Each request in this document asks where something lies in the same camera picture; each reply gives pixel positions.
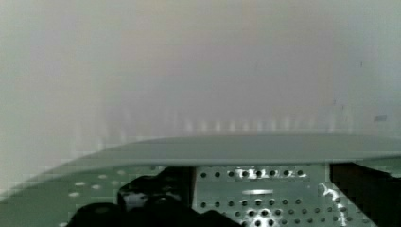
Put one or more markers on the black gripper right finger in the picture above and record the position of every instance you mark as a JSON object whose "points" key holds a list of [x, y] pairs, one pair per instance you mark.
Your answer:
{"points": [[376, 193]]}

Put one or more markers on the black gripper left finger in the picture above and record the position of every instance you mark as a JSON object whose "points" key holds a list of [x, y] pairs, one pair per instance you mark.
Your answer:
{"points": [[163, 200]]}

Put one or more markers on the green perforated strainer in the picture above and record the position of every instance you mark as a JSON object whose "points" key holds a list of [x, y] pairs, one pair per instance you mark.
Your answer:
{"points": [[272, 180]]}

